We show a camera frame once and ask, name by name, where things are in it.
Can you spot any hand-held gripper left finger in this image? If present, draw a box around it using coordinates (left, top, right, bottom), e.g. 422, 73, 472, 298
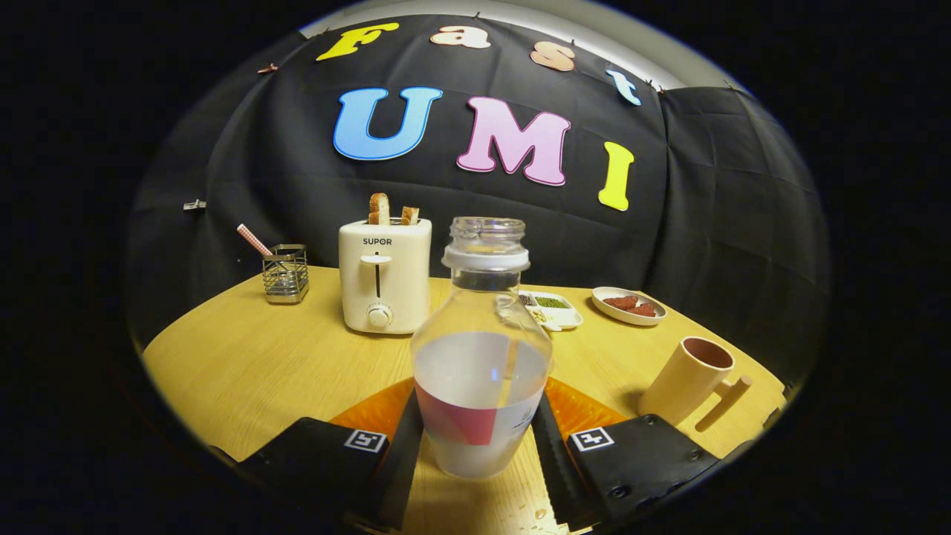
212, 375, 426, 532

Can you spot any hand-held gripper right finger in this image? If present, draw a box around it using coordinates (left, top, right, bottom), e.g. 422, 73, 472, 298
529, 375, 744, 532

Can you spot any clear juice bottle red label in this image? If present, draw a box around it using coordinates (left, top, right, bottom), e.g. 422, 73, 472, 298
410, 216, 554, 480

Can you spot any beige cup with handle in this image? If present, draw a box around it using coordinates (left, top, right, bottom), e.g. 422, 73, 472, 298
637, 336, 753, 433

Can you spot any white divided dish with beans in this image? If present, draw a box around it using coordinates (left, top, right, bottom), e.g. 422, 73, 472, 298
518, 290, 584, 332

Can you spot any white oval plate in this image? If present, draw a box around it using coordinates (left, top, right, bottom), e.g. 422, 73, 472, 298
591, 286, 668, 327

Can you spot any white toaster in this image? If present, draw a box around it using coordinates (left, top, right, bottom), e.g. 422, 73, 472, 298
338, 218, 433, 335

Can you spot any wooden table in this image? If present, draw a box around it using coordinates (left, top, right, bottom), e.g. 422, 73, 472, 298
141, 265, 788, 535

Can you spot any pink checked straw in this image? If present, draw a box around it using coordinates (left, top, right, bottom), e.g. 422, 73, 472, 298
237, 224, 273, 257

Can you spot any metal wire holder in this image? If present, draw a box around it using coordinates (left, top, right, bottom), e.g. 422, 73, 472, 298
262, 244, 310, 305

